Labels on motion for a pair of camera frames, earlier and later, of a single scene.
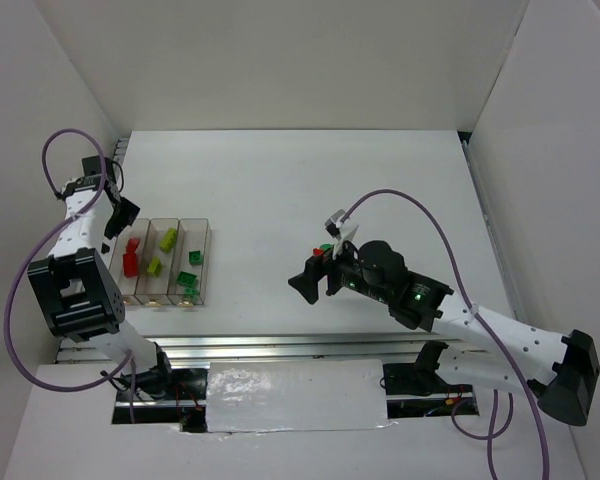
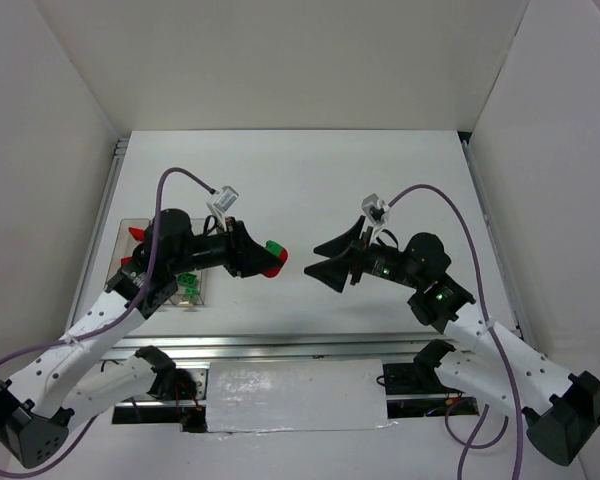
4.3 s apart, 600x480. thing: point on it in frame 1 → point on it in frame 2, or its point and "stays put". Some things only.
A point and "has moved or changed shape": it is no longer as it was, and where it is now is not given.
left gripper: x=123 y=214 → x=232 y=247
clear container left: x=137 y=228 stays put
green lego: x=186 y=278 stays put
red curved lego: x=131 y=246 has moved or changed shape
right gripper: x=323 y=275 → x=358 y=261
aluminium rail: x=276 y=347 stays put
